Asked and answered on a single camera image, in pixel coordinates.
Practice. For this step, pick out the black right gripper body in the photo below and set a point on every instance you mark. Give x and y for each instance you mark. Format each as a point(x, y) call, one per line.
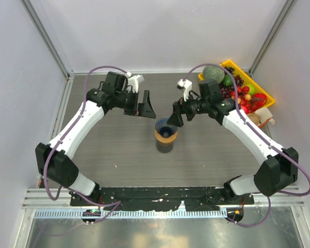
point(191, 106)

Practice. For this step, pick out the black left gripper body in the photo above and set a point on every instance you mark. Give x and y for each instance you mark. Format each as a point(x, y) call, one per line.
point(130, 104)

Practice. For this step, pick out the blue ribbed glass dripper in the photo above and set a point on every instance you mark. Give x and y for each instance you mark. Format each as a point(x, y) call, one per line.
point(164, 129)

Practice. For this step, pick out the wooden ring dripper holder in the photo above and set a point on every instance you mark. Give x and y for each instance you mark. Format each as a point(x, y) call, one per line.
point(165, 139)

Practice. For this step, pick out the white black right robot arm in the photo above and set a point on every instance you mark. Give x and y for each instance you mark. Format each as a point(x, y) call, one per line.
point(277, 169)

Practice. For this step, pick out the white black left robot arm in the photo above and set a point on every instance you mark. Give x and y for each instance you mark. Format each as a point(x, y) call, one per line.
point(54, 159)

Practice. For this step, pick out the glass coffee carafe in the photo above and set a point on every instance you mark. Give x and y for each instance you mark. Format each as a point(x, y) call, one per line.
point(164, 148)

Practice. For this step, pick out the dark purple grape bunch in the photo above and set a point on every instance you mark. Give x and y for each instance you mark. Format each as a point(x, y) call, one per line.
point(228, 92)

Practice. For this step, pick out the green netted melon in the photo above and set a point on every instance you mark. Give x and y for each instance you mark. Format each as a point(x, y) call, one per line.
point(213, 72)

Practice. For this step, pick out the green lime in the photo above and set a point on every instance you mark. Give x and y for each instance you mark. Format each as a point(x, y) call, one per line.
point(227, 81)

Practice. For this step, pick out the red yellow cherries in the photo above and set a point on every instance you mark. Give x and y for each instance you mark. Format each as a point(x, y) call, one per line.
point(243, 95)

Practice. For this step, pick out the black grape cluster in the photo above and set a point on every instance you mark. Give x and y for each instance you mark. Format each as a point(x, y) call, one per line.
point(230, 70)

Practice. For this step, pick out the red apple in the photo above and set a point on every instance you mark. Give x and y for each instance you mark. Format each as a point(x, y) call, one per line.
point(245, 108)

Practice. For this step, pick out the green apple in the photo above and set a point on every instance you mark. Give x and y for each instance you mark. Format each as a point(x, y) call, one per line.
point(252, 89)

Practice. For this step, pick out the red tomato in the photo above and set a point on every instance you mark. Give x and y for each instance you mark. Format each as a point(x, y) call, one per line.
point(259, 99)

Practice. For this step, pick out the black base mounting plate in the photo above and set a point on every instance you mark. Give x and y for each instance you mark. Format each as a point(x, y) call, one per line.
point(161, 199)

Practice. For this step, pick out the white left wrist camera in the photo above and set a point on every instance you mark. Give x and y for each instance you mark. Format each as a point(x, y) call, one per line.
point(133, 83)

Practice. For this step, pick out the white slotted cable duct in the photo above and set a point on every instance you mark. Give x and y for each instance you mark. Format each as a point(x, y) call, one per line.
point(87, 214)

